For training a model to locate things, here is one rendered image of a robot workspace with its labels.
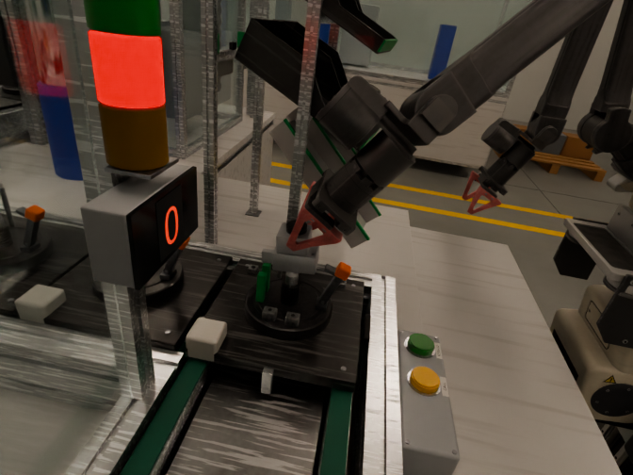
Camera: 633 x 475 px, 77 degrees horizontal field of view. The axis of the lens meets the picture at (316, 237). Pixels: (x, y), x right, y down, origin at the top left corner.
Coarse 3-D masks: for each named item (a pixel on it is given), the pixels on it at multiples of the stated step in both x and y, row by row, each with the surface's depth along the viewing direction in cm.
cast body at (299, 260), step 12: (288, 228) 56; (276, 240) 56; (300, 240) 55; (264, 252) 59; (276, 252) 57; (288, 252) 56; (300, 252) 56; (312, 252) 58; (276, 264) 58; (288, 264) 57; (300, 264) 57; (312, 264) 57
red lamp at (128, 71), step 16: (96, 32) 28; (96, 48) 28; (112, 48) 28; (128, 48) 28; (144, 48) 29; (160, 48) 30; (96, 64) 29; (112, 64) 28; (128, 64) 28; (144, 64) 29; (160, 64) 30; (96, 80) 29; (112, 80) 29; (128, 80) 29; (144, 80) 29; (160, 80) 31; (112, 96) 29; (128, 96) 29; (144, 96) 30; (160, 96) 31
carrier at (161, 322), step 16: (192, 256) 74; (208, 256) 74; (224, 256) 75; (160, 272) 65; (176, 272) 66; (192, 272) 69; (208, 272) 70; (224, 272) 72; (160, 288) 62; (176, 288) 64; (192, 288) 66; (208, 288) 66; (160, 304) 61; (176, 304) 62; (192, 304) 62; (160, 320) 58; (176, 320) 59; (192, 320) 60; (160, 336) 56; (176, 336) 56
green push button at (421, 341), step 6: (414, 336) 62; (420, 336) 62; (426, 336) 62; (408, 342) 61; (414, 342) 61; (420, 342) 61; (426, 342) 61; (432, 342) 61; (414, 348) 60; (420, 348) 60; (426, 348) 60; (432, 348) 60; (420, 354) 60; (426, 354) 60
